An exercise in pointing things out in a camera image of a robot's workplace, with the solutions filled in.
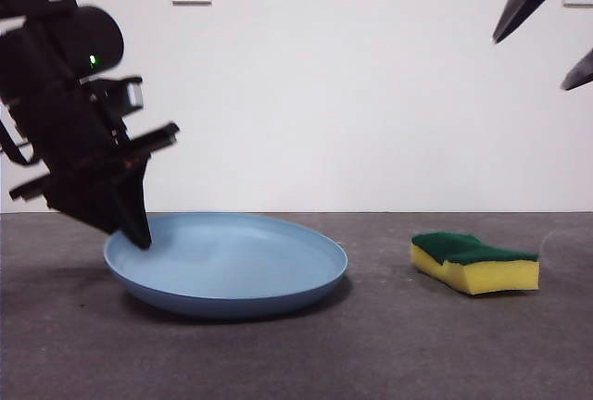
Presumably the light blue round plate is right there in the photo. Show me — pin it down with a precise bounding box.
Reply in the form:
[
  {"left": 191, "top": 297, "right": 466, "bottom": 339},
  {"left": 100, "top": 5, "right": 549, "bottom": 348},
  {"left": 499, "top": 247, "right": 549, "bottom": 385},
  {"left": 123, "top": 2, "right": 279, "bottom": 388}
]
[{"left": 103, "top": 212, "right": 349, "bottom": 319}]

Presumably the yellow sponge with green pad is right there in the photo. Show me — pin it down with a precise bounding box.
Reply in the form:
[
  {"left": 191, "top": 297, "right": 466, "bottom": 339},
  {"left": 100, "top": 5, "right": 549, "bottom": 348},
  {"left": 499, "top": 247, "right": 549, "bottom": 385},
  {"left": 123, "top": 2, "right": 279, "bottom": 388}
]
[{"left": 410, "top": 231, "right": 541, "bottom": 297}]

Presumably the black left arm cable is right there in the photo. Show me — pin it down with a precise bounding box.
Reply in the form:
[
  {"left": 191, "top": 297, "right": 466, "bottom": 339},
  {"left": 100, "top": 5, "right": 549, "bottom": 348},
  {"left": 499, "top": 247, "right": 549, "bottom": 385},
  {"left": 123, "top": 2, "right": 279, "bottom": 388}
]
[{"left": 0, "top": 119, "right": 41, "bottom": 168}]

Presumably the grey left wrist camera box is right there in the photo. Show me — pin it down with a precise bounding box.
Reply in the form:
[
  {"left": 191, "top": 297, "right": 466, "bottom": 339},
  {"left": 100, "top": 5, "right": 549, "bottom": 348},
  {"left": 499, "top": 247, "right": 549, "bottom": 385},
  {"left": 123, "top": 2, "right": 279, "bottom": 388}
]
[{"left": 92, "top": 76, "right": 144, "bottom": 118}]

